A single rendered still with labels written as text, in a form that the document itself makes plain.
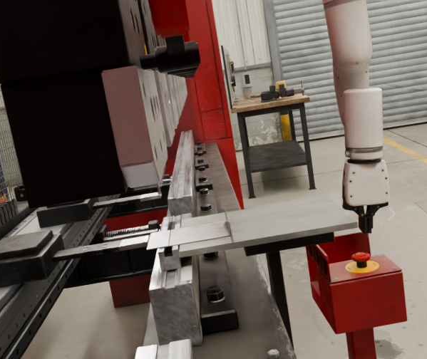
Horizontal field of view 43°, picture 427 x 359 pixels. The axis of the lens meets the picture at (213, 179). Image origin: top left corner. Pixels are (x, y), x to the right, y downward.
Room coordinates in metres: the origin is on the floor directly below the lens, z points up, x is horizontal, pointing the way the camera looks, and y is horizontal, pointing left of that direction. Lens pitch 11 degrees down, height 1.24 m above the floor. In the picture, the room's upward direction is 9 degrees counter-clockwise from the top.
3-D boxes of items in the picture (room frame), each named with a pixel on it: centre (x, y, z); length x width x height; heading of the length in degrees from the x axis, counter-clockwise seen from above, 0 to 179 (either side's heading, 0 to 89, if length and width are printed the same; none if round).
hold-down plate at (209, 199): (1.44, 0.03, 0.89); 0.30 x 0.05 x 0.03; 0
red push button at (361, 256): (1.11, -0.29, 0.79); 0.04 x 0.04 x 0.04
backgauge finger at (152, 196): (1.17, 0.25, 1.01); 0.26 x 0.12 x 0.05; 90
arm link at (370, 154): (1.21, -0.35, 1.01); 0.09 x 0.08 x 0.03; 92
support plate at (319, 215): (0.84, -0.06, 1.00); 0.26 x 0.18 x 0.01; 90
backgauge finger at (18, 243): (0.82, 0.25, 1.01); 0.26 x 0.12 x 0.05; 90
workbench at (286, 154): (5.99, -0.73, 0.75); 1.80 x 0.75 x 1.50; 175
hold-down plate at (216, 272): (0.87, 0.03, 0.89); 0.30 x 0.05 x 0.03; 0
